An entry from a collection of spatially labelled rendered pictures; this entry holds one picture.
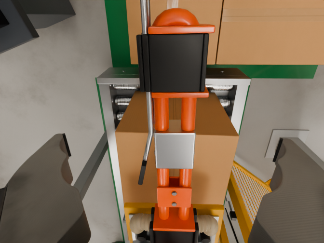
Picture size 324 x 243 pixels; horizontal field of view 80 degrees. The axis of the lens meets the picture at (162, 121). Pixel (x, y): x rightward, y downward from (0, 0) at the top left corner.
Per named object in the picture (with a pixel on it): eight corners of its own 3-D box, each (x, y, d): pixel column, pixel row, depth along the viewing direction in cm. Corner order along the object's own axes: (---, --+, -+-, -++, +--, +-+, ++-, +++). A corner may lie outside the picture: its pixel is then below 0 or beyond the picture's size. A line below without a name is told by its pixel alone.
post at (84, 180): (118, 128, 173) (63, 242, 86) (111, 127, 174) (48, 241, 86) (117, 121, 170) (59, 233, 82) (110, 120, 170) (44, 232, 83)
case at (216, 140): (202, 181, 125) (213, 245, 90) (140, 178, 127) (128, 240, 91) (215, 92, 97) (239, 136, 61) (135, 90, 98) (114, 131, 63)
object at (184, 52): (203, 86, 29) (209, 98, 25) (154, 86, 30) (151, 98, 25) (208, 23, 25) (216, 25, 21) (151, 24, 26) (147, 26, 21)
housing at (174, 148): (192, 152, 36) (195, 169, 32) (155, 152, 36) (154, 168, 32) (195, 118, 32) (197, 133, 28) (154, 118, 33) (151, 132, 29)
